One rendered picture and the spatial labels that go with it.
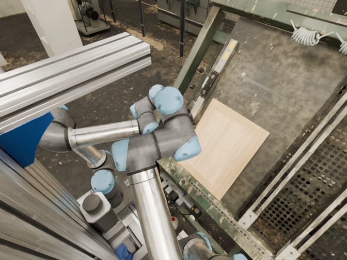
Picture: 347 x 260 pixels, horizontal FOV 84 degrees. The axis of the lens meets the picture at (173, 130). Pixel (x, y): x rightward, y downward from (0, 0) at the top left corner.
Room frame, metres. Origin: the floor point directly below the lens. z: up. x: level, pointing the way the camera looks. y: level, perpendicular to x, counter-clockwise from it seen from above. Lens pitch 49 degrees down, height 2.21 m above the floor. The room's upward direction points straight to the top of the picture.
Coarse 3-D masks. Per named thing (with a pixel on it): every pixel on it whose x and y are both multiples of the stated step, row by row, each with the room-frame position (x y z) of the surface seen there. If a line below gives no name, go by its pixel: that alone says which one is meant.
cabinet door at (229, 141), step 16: (208, 112) 1.01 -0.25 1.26; (224, 112) 0.96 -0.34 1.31; (208, 128) 0.93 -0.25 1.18; (224, 128) 0.88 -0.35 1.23; (240, 128) 0.84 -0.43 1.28; (256, 128) 0.80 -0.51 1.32; (208, 144) 0.84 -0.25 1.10; (224, 144) 0.80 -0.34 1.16; (240, 144) 0.76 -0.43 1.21; (256, 144) 0.72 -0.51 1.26; (192, 160) 0.80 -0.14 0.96; (208, 160) 0.75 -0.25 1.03; (224, 160) 0.72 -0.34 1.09; (240, 160) 0.68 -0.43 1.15; (208, 176) 0.67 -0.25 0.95; (224, 176) 0.63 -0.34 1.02; (224, 192) 0.55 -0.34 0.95
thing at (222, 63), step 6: (228, 48) 1.25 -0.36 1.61; (234, 48) 1.24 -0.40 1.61; (222, 60) 1.21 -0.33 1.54; (228, 60) 1.21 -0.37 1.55; (216, 66) 1.21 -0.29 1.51; (222, 66) 1.18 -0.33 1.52; (222, 72) 1.18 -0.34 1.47; (216, 78) 1.14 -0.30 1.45; (210, 90) 1.11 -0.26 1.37; (198, 102) 1.08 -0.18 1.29; (204, 102) 1.08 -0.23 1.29; (198, 108) 1.05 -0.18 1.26; (192, 114) 1.04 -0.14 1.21; (198, 114) 1.05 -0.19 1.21
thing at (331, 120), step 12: (336, 108) 0.69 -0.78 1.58; (324, 120) 0.67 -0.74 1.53; (336, 120) 0.65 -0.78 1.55; (312, 132) 0.66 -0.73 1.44; (324, 132) 0.62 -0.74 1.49; (312, 144) 0.61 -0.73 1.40; (300, 156) 0.58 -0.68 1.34; (288, 168) 0.54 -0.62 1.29; (276, 180) 0.51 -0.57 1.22; (288, 180) 0.49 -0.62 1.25; (264, 192) 0.47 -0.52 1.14; (276, 192) 0.45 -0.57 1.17; (264, 204) 0.42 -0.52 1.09; (252, 216) 0.38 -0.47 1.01
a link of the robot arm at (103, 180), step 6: (102, 168) 0.56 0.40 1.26; (108, 168) 0.57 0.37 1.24; (96, 174) 0.51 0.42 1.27; (102, 174) 0.51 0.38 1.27; (108, 174) 0.51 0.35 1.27; (114, 174) 0.55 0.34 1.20; (96, 180) 0.48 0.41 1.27; (102, 180) 0.48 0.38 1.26; (108, 180) 0.48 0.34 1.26; (114, 180) 0.50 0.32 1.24; (96, 186) 0.45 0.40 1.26; (102, 186) 0.45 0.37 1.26; (108, 186) 0.45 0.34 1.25; (114, 186) 0.47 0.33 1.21; (102, 192) 0.43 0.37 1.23; (108, 192) 0.44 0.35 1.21; (114, 192) 0.46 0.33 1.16; (108, 198) 0.43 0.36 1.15
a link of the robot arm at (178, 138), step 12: (168, 120) 0.35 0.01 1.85; (180, 120) 0.35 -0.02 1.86; (156, 132) 0.32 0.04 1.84; (168, 132) 0.32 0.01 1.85; (180, 132) 0.32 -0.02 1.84; (192, 132) 0.32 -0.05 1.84; (168, 144) 0.29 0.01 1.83; (180, 144) 0.29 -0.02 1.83; (192, 144) 0.29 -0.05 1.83; (168, 156) 0.28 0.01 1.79; (180, 156) 0.27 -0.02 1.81; (192, 156) 0.28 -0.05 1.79
